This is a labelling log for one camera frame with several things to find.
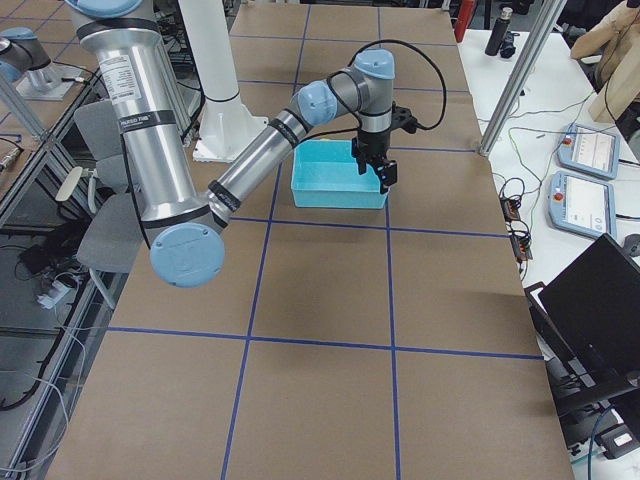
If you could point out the black bottle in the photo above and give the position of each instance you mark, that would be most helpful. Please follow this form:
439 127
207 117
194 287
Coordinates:
499 31

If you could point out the light blue plastic bin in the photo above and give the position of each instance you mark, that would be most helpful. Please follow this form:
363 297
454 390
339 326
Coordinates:
325 175

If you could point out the black laptop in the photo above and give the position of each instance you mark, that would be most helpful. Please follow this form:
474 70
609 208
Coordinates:
590 318

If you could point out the aluminium frame post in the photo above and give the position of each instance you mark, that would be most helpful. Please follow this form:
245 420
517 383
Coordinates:
536 39

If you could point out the white chair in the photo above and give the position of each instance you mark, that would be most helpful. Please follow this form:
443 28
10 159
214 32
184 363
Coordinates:
113 237

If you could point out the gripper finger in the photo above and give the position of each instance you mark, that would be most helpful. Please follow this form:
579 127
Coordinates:
386 171
362 166

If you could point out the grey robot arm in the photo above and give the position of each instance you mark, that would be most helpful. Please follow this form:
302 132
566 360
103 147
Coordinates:
24 61
183 226

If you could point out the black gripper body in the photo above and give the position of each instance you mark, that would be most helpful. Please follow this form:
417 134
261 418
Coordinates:
372 144

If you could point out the teach pendant tablet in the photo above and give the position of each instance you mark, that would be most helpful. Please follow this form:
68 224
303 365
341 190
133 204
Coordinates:
581 205
590 151

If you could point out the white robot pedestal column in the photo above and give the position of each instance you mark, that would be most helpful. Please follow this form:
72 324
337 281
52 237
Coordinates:
226 126

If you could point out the far teach pendant tablet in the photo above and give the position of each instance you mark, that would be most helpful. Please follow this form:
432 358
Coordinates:
590 151

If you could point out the red cylinder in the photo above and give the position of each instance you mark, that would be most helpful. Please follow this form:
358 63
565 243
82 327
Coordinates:
463 19

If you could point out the near teach pendant tablet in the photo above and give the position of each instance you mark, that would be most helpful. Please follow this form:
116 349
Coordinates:
581 205

